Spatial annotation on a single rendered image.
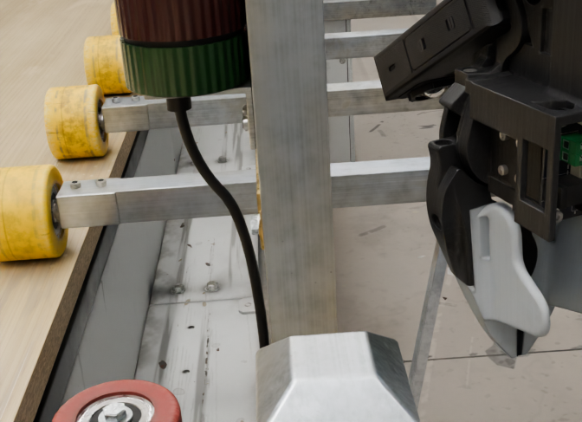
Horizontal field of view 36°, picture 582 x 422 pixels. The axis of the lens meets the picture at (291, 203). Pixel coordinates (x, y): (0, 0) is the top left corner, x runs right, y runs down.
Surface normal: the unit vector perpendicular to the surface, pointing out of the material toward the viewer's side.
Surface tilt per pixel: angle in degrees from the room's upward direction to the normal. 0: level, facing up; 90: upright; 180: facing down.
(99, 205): 90
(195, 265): 0
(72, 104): 42
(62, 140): 103
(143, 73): 90
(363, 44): 90
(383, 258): 0
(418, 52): 89
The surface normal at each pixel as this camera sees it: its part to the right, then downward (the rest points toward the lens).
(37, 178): -0.04, -0.69
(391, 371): 0.66, -0.70
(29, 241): 0.05, 0.56
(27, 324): -0.06, -0.92
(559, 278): -0.89, 0.18
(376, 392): -0.01, -0.37
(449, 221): 0.40, 0.51
